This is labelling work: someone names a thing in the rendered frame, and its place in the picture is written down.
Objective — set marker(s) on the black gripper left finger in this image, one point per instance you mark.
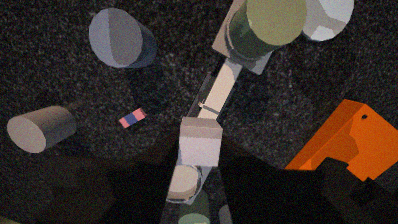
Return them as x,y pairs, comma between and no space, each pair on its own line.
144,180

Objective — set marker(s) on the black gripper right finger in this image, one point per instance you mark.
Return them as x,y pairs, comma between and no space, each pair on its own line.
255,191

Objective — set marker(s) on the pink eraser with blue sleeve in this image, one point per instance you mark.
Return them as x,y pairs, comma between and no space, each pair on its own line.
133,117

